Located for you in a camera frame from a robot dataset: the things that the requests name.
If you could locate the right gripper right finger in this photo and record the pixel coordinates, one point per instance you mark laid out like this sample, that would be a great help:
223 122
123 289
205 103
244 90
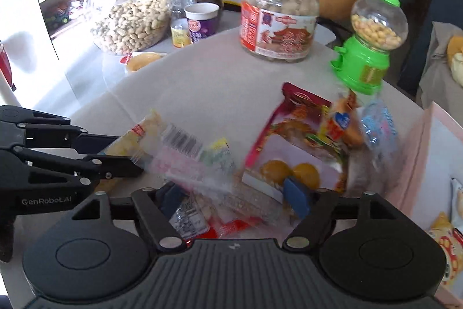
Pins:
315 211

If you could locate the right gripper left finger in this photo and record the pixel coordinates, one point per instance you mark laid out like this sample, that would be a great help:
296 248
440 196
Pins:
154 208

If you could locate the red peanut snack bag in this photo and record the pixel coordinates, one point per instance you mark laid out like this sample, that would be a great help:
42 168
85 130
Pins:
213 214

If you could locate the yellow long cracker pack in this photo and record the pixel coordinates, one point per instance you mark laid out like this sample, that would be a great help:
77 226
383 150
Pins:
161 147

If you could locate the red noodle snack bag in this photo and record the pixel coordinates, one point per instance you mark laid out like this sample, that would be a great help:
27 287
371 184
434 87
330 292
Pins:
289 146

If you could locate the blue pink candy packet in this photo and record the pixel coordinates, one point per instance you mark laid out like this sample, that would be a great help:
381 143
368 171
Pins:
379 133

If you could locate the yellow panda snack bag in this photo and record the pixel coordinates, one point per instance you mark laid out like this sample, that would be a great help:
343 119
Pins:
443 232

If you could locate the meat floss bun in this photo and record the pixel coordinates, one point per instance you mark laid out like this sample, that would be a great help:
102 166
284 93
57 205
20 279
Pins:
341 124

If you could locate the pink gift box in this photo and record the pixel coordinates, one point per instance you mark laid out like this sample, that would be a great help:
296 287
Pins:
429 157

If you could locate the small jelly cup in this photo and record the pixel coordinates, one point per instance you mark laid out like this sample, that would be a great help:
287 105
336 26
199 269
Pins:
135 61

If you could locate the small yellow bottle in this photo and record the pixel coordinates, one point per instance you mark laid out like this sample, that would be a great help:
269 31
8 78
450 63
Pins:
179 23

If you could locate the large glass nut jar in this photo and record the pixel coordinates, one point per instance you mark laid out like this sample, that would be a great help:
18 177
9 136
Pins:
123 26

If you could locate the purple paper cup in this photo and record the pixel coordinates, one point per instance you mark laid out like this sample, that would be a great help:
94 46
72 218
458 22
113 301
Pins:
203 20

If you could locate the green candy dispenser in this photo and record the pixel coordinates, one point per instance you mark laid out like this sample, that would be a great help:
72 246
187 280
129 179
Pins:
380 26

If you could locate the peanut jar gold lid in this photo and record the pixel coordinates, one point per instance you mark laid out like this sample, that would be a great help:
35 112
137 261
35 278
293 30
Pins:
278 30

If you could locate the orange plush corgi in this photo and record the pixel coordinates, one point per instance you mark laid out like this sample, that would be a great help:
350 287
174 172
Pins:
455 58

